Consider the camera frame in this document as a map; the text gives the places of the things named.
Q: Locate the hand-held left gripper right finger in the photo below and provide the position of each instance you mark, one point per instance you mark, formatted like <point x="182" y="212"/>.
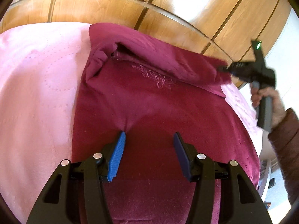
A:
<point x="181" y="154"/>

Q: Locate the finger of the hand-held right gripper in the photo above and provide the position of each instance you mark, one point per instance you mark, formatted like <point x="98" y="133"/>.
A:
<point x="224" y="68"/>

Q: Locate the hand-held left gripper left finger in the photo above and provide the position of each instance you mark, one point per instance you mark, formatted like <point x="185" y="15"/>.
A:
<point x="116" y="154"/>

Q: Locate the maroon garment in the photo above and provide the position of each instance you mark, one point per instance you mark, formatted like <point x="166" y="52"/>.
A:
<point x="151" y="112"/>

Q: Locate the person's right forearm brown sleeve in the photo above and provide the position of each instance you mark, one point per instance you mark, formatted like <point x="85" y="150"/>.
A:
<point x="287" y="149"/>

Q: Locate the person's right hand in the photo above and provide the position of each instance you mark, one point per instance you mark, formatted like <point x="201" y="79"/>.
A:
<point x="279" y="107"/>

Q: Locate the white furniture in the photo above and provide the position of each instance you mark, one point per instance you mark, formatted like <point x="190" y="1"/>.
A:
<point x="265" y="175"/>

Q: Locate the wooden wardrobe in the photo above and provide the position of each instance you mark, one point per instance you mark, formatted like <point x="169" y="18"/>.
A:
<point x="140" y="7"/>

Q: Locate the pink bedspread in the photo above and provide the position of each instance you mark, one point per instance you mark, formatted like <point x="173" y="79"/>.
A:
<point x="35" y="86"/>

